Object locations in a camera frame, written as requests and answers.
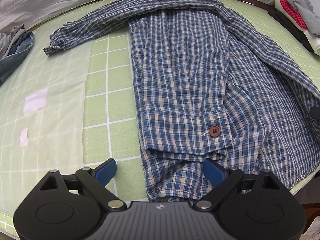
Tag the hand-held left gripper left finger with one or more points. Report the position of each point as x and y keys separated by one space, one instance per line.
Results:
x=106 y=172

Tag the green grid mat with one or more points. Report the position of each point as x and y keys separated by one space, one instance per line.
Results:
x=110 y=80

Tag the folded grey t-shirt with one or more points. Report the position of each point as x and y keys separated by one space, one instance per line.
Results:
x=310 y=17

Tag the small white paper piece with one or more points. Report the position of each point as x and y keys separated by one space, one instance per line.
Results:
x=24 y=137

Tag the folded red checked garment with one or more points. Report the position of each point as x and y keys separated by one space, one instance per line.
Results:
x=292 y=12

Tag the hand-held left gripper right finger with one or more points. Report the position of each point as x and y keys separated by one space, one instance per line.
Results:
x=213 y=172

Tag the folded clothes stack, red and white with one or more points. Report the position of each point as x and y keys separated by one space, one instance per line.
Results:
x=316 y=45

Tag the folded black garment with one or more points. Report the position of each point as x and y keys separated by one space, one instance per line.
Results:
x=292 y=31

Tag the crumpled grey garment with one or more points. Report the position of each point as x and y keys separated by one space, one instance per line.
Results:
x=7 y=40

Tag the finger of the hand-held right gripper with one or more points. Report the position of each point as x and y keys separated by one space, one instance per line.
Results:
x=315 y=113

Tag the blue plaid shirt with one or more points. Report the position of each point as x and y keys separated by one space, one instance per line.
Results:
x=180 y=80

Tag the large white paper piece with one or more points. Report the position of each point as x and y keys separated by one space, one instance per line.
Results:
x=35 y=102

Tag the denim jeans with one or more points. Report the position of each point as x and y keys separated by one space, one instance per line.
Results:
x=15 y=60

